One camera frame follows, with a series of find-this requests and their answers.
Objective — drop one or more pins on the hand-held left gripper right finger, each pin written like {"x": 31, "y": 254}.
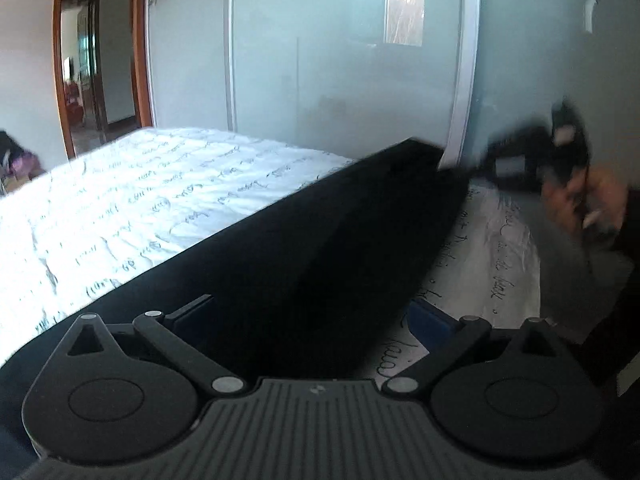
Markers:
{"x": 430, "y": 322}

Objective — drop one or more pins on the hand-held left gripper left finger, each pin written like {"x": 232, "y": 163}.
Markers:
{"x": 192, "y": 317}

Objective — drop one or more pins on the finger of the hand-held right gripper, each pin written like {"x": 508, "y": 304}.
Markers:
{"x": 475, "y": 172}

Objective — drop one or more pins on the black pants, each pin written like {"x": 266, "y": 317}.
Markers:
{"x": 310, "y": 250}

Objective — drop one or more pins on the person's right forearm dark sleeve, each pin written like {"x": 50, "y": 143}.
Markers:
{"x": 617, "y": 310}

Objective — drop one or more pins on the person's right hand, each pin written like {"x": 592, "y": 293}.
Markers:
{"x": 595, "y": 200}

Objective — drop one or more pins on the white quilted bed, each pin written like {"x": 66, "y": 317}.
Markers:
{"x": 150, "y": 185}

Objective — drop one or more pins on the frosted glass sliding wardrobe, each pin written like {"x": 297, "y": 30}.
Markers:
{"x": 350, "y": 85}

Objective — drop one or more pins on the pile of clothes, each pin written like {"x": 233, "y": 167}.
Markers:
{"x": 17, "y": 162}

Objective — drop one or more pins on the wooden door frame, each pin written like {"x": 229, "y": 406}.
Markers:
{"x": 60, "y": 60}

